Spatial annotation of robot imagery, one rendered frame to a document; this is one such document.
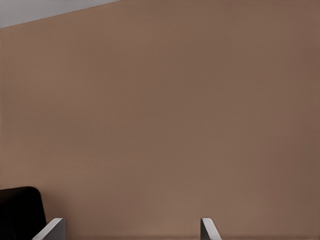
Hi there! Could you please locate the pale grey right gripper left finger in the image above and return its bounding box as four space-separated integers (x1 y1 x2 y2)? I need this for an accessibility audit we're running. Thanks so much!
31 217 67 240

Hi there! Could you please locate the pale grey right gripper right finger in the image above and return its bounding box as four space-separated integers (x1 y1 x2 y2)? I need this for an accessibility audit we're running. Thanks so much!
200 217 222 240

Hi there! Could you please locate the black rounded block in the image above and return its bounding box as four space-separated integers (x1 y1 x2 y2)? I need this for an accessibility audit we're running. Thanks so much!
0 185 48 240

